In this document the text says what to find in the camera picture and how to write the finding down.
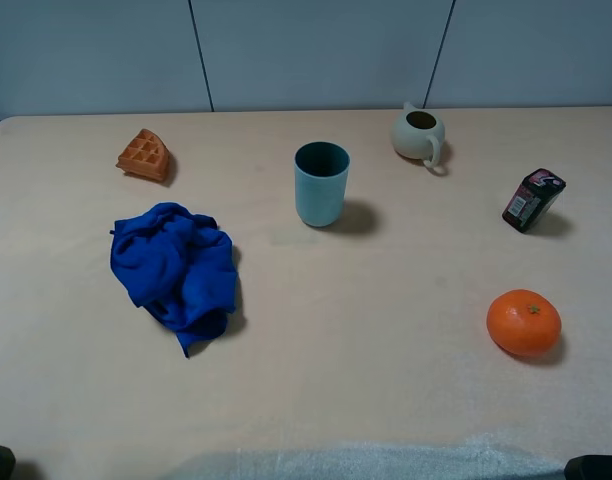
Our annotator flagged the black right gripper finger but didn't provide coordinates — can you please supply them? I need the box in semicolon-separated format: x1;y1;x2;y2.
564;455;612;480

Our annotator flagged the black red small box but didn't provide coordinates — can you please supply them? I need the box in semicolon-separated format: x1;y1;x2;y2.
502;168;566;233

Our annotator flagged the orange mandarin fruit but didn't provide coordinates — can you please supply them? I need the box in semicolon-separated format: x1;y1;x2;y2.
486;289;562;358

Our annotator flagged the crumpled blue cloth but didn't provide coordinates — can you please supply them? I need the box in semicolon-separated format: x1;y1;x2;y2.
110;202;238;356

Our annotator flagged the orange waffle piece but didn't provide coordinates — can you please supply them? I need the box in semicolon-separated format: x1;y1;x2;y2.
116;129;170;182

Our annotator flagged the cream ceramic teapot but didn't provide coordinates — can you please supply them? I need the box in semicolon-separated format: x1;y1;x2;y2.
390;102;445;169

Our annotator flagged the light blue cup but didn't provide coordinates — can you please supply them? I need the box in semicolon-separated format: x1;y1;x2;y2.
294;141;350;228

